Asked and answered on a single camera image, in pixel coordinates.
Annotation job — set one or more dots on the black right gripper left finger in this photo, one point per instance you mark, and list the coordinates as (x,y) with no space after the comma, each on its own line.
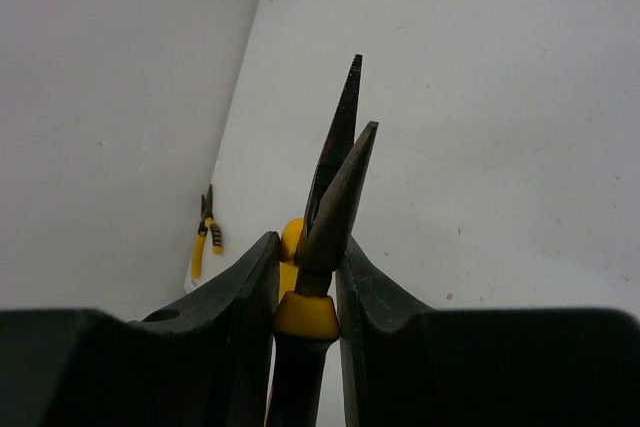
(207,357)

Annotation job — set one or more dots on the yellow pliers corner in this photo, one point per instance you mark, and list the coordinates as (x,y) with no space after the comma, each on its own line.
(305,324)

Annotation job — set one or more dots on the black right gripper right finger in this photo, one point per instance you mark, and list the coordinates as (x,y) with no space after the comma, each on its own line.
(387,373)

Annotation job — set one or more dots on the yellow pliers near left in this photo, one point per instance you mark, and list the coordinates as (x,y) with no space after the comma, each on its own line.
(208,228)

